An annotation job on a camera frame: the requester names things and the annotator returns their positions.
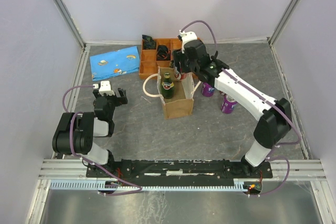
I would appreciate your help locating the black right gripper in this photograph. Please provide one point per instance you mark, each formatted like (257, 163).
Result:
(178, 56)

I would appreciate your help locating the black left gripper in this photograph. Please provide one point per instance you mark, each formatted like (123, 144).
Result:
(119, 100)

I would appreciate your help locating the purple soda can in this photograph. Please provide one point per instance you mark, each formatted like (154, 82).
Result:
(207, 90)
(228, 104)

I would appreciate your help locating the green glass bottle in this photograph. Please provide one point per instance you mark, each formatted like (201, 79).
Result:
(167, 86)

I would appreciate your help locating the brown canvas bag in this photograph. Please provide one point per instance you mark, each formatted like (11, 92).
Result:
(182, 102)

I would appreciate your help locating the red soda can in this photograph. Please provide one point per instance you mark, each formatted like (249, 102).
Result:
(180, 76)

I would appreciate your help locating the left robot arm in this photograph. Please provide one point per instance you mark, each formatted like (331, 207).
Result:
(75, 133)

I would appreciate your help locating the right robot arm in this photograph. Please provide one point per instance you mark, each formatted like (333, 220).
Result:
(273, 116)

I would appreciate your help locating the black rolled band left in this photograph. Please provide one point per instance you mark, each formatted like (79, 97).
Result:
(163, 53)

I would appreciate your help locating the blue patterned cloth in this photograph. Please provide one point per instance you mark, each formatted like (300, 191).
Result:
(115, 63)

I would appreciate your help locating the orange compartment tray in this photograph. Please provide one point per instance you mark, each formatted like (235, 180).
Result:
(148, 59)

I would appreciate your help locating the dark patterned rolled fabric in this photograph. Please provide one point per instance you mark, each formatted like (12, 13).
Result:
(148, 43)

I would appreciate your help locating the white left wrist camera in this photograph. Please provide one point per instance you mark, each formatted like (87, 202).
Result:
(106, 89)

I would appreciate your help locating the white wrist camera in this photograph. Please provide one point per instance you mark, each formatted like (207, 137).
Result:
(186, 37)
(106, 89)

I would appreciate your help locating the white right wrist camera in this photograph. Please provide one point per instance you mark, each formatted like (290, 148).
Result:
(186, 37)

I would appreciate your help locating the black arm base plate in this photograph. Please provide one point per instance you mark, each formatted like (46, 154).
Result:
(186, 173)

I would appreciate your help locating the light blue cable duct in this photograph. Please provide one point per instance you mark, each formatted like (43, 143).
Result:
(101, 185)

